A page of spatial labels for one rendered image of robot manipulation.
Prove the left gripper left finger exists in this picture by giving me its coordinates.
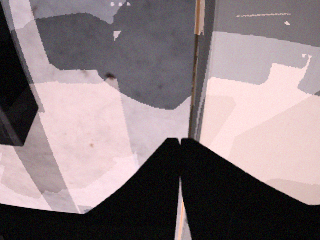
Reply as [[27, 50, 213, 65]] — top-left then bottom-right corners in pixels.
[[0, 138, 182, 240]]

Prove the black rectangular block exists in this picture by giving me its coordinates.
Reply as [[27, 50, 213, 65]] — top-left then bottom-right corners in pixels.
[[0, 2, 39, 147]]

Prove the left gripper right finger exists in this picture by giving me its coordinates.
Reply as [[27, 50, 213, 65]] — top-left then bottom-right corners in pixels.
[[180, 138, 320, 240]]

